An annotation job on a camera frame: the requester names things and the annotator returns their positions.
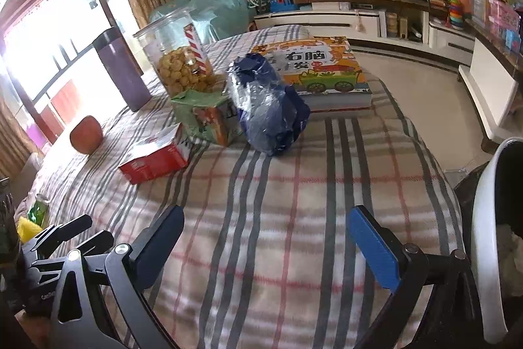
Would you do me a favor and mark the black white trash bin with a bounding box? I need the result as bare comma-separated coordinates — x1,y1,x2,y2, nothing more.
455,137,522,348

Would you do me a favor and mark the white crumpled trash in bin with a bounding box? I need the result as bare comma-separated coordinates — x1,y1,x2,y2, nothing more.
503,232,523,297

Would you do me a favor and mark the yellow toy block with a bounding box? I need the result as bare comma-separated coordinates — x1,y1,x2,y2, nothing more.
17,217,42,244

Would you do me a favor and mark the plaid tablecloth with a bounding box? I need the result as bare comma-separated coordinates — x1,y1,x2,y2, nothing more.
31,50,464,348

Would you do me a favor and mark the red white cardboard box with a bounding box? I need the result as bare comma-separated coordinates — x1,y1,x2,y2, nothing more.
118,123,192,185

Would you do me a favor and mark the red apple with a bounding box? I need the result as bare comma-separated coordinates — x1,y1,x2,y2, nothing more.
69,115,104,155

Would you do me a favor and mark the green drink carton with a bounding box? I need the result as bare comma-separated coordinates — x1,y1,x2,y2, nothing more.
171,89,242,146

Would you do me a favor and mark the blue crumpled plastic bag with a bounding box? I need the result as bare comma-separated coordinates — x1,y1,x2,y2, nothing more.
227,53,310,156

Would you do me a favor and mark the purple thermos bottle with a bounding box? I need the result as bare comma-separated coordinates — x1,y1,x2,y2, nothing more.
92,26,152,112

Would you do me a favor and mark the cluttered coffee table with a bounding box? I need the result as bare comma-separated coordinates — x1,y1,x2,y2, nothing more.
458,0,522,153

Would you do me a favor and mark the clear cookie jar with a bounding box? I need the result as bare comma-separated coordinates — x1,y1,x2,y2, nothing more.
134,8,218,97

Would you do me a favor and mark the white TV cabinet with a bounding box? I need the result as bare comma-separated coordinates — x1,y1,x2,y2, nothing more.
254,0,474,65

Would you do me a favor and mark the teal covered bundle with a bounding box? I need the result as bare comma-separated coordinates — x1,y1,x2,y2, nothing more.
149,0,255,44

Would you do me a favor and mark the pink toy box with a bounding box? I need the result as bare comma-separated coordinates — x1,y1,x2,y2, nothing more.
486,0,522,53

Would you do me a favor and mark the rainbow stacking ring toy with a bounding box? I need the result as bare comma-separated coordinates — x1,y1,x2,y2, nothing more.
448,0,464,30

